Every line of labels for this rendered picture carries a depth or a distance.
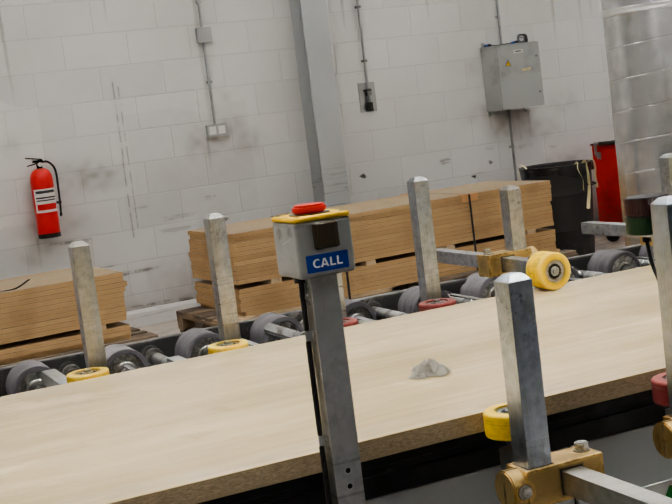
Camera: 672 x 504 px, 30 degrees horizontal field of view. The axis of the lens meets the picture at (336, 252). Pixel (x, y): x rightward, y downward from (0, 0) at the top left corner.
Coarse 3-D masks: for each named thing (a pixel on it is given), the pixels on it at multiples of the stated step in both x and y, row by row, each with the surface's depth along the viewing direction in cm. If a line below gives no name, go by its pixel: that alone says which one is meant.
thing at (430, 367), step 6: (426, 360) 203; (432, 360) 201; (414, 366) 202; (420, 366) 198; (426, 366) 199; (432, 366) 200; (438, 366) 199; (444, 366) 198; (414, 372) 199; (420, 372) 197; (426, 372) 197; (432, 372) 198; (438, 372) 197; (444, 372) 197
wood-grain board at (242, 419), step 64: (384, 320) 253; (448, 320) 244; (576, 320) 228; (640, 320) 221; (64, 384) 228; (128, 384) 221; (192, 384) 214; (256, 384) 208; (384, 384) 196; (448, 384) 191; (576, 384) 181; (640, 384) 183; (0, 448) 186; (64, 448) 181; (128, 448) 176; (192, 448) 172; (256, 448) 168; (384, 448) 166
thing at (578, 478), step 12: (504, 456) 170; (504, 468) 170; (576, 468) 158; (588, 468) 157; (564, 480) 157; (576, 480) 155; (588, 480) 153; (600, 480) 152; (612, 480) 151; (564, 492) 158; (576, 492) 155; (588, 492) 153; (600, 492) 150; (612, 492) 148; (624, 492) 147; (636, 492) 146; (648, 492) 146
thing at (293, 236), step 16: (288, 224) 142; (304, 224) 141; (288, 240) 142; (304, 240) 141; (288, 256) 143; (304, 256) 141; (352, 256) 143; (288, 272) 144; (304, 272) 141; (320, 272) 142; (336, 272) 142
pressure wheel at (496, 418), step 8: (488, 408) 171; (496, 408) 171; (504, 408) 171; (488, 416) 168; (496, 416) 166; (504, 416) 166; (488, 424) 168; (496, 424) 166; (504, 424) 166; (488, 432) 168; (496, 432) 167; (504, 432) 166; (496, 440) 167; (504, 440) 166
